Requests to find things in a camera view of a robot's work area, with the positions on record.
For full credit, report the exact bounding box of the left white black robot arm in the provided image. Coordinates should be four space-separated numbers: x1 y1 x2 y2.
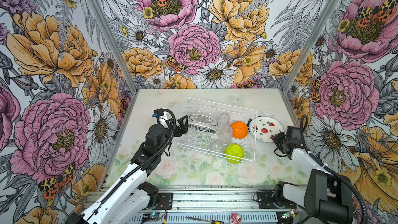
66 108 189 224

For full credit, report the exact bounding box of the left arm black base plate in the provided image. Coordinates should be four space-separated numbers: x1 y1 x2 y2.
148 192 174 211

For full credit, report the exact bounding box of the red white small object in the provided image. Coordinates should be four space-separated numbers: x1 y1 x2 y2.
230 213 242 224

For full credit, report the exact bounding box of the strawberry pattern white plate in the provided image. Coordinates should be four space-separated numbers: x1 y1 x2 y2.
247 116 285 143

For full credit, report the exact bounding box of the green rimmed white plate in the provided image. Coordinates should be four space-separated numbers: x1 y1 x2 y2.
189 114 218 126

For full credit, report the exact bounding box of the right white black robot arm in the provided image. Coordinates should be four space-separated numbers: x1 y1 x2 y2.
273 115 369 224

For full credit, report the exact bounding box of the green circuit board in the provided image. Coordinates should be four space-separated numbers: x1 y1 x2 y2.
141 213 164 222

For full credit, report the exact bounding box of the aluminium frame rail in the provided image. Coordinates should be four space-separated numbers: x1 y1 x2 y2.
81 186 315 214

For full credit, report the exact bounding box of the lime green plastic bowl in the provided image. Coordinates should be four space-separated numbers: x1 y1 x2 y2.
224 143 245 164

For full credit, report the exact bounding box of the orange plastic bowl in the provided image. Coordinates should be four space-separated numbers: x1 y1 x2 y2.
231 121 248 139

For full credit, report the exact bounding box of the yellow handled screwdriver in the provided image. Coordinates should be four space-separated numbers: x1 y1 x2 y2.
186 217 224 224

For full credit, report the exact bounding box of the blue rimmed white plate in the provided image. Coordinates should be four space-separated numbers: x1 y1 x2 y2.
188 123 216 133

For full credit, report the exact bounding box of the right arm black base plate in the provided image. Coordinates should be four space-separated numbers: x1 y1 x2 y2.
255 190 278 209

